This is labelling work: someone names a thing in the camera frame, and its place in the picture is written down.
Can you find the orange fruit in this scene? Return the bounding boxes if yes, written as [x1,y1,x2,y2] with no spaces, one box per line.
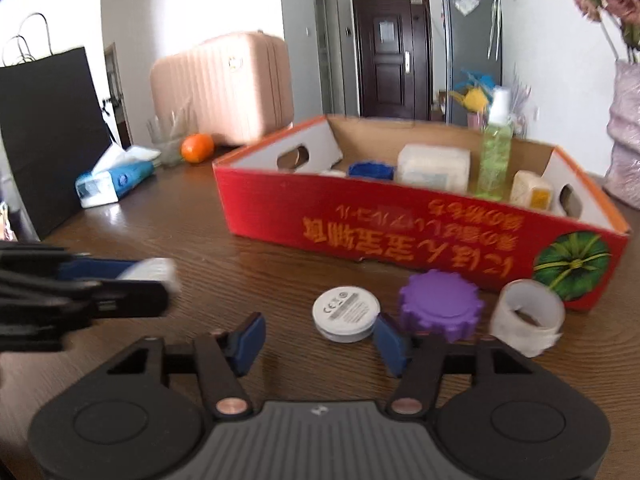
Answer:
[180,133,215,164]

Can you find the white round tin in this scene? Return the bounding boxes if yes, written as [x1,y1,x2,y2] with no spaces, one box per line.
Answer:
[311,286,381,344]

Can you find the blue tissue pack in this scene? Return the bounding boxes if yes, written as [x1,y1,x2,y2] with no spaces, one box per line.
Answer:
[75,143,160,209]

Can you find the red cardboard box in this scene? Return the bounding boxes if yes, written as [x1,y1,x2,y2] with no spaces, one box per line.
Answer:
[213,115,630,311]

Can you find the clear glass cup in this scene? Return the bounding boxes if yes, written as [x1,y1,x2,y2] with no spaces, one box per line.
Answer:
[146,108,191,167]

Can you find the white rectangular container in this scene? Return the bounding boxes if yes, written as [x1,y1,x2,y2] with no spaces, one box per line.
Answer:
[395,143,471,194]

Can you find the dark brown door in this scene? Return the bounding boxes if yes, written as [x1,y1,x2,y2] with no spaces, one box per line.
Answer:
[352,0,433,122]

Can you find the pink suitcase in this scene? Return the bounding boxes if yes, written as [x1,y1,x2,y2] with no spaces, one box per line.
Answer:
[150,32,294,146]

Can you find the white tape roll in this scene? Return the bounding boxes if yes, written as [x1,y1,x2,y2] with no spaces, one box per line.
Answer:
[489,280,565,359]

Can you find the grey refrigerator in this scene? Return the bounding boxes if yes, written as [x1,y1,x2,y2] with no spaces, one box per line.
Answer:
[442,0,502,126]

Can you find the white tube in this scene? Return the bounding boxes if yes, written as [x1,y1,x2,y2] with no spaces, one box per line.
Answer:
[117,258,181,296]

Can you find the green spray bottle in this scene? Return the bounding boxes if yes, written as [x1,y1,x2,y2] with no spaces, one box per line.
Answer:
[476,87,513,202]

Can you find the purple gear lid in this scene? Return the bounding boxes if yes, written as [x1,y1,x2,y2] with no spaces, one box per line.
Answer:
[399,270,485,342]

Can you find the yellow blue folded chairs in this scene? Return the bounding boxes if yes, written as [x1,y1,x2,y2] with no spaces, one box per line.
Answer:
[447,70,496,114]

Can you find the blue gear lid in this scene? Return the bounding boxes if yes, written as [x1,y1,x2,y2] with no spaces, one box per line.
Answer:
[347,162,395,181]

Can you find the dried pink flowers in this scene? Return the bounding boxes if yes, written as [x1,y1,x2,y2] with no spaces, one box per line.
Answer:
[574,0,639,64]

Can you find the purple ceramic vase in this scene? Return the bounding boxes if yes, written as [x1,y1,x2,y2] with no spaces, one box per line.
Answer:
[604,61,640,209]

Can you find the black paper bag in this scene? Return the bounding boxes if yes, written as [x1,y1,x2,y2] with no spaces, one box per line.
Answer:
[0,12,117,242]

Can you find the small yellow soap box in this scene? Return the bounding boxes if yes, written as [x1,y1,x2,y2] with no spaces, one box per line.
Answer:
[509,170,554,211]

